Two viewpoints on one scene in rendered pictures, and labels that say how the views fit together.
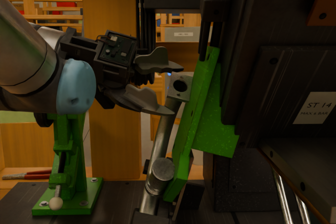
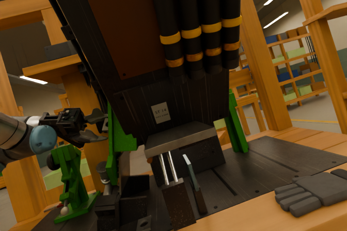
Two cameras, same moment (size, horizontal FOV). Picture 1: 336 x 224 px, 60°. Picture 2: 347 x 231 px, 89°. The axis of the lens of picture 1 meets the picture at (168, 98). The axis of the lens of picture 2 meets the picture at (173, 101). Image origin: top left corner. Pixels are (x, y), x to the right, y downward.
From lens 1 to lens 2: 0.26 m
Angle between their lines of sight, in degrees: 13
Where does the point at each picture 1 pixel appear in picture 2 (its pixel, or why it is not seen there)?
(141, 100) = (89, 136)
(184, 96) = not seen: hidden behind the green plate
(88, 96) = (50, 141)
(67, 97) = (34, 143)
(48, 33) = (34, 118)
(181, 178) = (108, 167)
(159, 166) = (100, 165)
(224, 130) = (128, 137)
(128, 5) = (92, 94)
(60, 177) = (65, 195)
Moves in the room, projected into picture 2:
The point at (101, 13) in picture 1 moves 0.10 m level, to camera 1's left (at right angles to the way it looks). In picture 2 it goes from (79, 102) to (59, 108)
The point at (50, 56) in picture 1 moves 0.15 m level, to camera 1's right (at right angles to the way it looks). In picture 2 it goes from (20, 126) to (79, 109)
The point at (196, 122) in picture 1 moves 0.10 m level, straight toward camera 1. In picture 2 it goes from (111, 137) to (95, 146)
